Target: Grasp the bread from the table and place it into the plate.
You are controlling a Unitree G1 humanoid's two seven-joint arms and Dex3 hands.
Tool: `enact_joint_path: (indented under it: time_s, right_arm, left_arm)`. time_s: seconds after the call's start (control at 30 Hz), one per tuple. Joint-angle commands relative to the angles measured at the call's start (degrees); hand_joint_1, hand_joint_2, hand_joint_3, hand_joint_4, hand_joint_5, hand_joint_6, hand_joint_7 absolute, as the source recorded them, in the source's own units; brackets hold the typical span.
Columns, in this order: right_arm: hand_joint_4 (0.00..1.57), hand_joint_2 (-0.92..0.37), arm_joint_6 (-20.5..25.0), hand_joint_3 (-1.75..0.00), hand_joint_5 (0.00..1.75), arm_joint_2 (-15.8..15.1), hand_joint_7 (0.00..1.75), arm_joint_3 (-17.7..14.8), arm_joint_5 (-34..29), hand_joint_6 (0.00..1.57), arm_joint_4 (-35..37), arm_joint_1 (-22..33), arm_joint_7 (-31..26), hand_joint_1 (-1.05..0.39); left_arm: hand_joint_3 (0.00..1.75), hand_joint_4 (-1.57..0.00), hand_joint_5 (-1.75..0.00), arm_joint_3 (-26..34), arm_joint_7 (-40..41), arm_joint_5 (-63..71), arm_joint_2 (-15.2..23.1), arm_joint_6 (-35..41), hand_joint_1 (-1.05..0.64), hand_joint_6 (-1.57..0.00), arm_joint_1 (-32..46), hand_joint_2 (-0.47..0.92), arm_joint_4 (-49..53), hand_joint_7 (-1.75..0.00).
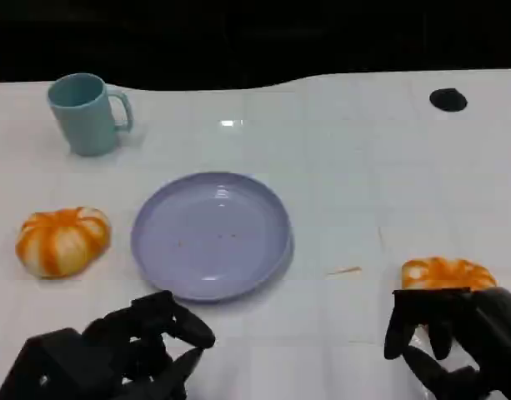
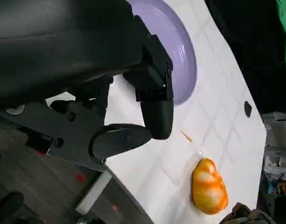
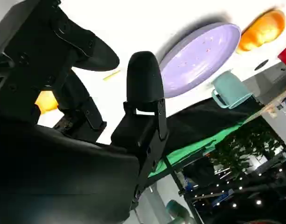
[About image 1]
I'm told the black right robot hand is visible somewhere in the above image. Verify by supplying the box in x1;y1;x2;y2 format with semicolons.
383;286;511;400

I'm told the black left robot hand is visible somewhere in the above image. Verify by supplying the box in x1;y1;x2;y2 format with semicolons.
82;290;217;400

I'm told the orange white toy bread roll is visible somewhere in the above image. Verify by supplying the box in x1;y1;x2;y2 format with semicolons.
15;206;113;279
400;257;498;292

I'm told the lilac plate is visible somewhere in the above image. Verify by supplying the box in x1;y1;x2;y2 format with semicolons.
130;171;295;303

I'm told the pale green mug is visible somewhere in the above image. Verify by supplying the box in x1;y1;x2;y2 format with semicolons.
46;72;134;158

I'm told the black table grommet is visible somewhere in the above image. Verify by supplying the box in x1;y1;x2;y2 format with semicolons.
428;87;468;113

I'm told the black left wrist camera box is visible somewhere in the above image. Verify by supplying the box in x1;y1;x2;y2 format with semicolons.
0;327;114;400

